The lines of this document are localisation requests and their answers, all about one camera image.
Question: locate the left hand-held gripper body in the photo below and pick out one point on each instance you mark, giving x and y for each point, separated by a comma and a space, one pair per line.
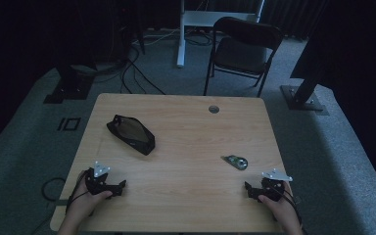
98, 182

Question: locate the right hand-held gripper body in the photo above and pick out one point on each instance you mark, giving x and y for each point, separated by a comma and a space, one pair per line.
272, 189

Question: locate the black pencil case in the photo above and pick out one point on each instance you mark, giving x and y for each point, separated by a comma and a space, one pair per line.
132, 133

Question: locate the person's right hand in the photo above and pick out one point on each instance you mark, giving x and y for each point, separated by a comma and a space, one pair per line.
282, 207

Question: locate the person's left hand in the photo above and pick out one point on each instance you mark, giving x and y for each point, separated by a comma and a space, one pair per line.
84, 204

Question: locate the grey table grommet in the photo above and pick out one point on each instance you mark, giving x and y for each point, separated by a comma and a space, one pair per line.
213, 109

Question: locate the black metal stand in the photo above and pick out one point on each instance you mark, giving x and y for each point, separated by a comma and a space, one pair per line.
70, 86
302, 96

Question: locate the black folding chair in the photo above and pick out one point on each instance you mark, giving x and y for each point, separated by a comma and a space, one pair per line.
241, 54

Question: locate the white desk frame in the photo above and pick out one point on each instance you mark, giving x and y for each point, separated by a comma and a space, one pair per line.
192, 19

